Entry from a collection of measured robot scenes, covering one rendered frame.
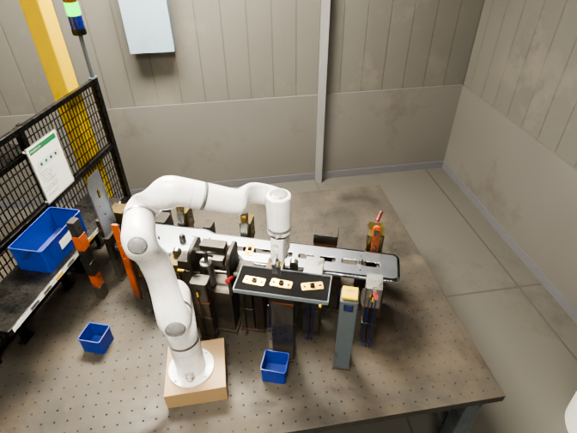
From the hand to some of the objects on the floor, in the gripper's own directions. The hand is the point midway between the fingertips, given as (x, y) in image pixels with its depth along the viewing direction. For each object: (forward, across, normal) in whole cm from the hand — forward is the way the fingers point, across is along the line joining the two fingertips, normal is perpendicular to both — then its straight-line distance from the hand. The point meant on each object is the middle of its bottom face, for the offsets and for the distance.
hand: (280, 263), depth 157 cm
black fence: (+127, +6, -124) cm, 178 cm away
